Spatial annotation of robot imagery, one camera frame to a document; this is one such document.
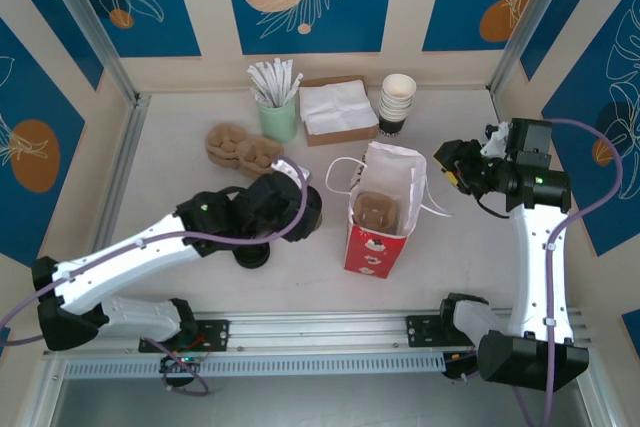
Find red white paper bag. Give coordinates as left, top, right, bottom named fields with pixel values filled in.
left=325, top=141, right=455, bottom=281

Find cardboard napkin box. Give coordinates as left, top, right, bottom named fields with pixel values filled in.
left=298, top=75, right=380, bottom=148

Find mint green straw holder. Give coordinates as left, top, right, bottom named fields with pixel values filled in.
left=257, top=96, right=300, bottom=144

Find white paper napkins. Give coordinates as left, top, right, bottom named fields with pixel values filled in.
left=299, top=80, right=380, bottom=136

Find small electronics board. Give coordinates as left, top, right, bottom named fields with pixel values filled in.
left=159, top=352, right=204, bottom=376
left=442, top=351, right=481, bottom=383

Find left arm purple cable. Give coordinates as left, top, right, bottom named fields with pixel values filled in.
left=0, top=159, right=311, bottom=397

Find aluminium frame beam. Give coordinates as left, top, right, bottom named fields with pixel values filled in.
left=12, top=94, right=151, bottom=427
left=574, top=376, right=631, bottom=427

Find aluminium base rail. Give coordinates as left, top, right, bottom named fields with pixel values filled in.
left=42, top=310, right=594, bottom=356

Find aluminium frame post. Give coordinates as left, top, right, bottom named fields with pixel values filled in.
left=34, top=0, right=140, bottom=104
left=491, top=0, right=587, bottom=96

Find slotted grey cable duct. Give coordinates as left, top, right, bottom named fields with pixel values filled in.
left=62, top=351, right=446, bottom=379

